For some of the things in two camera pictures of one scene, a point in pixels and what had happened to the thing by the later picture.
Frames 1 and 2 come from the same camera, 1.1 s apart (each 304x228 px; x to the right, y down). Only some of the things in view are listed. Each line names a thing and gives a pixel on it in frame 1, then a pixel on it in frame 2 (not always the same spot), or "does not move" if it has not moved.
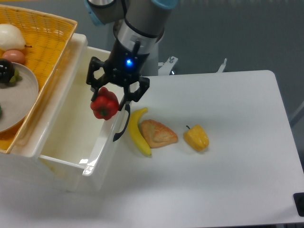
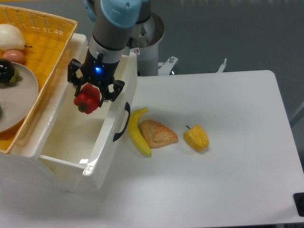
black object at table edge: (299, 199) does not move
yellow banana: (135, 131) does not move
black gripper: (124, 66) -> (95, 69)
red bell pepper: (105, 104) -> (88, 99)
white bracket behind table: (222, 67) does not move
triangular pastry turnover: (156, 134) does not move
